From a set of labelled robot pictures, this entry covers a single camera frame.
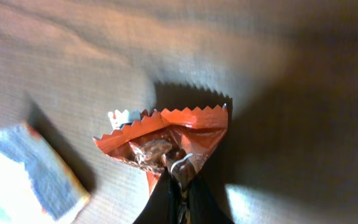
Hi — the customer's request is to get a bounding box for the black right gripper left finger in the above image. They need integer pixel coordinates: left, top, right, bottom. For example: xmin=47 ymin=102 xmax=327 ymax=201
xmin=133 ymin=168 xmax=180 ymax=224

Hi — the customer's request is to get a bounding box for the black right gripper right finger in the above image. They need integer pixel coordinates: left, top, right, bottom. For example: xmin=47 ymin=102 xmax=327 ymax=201
xmin=188 ymin=175 xmax=234 ymax=224

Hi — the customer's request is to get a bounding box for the red chocolate bar wrapper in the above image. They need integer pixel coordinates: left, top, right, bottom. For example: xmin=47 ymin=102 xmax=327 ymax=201
xmin=93 ymin=105 xmax=229 ymax=192

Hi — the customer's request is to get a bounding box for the orange snack packet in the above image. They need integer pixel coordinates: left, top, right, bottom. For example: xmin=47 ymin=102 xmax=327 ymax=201
xmin=0 ymin=123 xmax=91 ymax=223

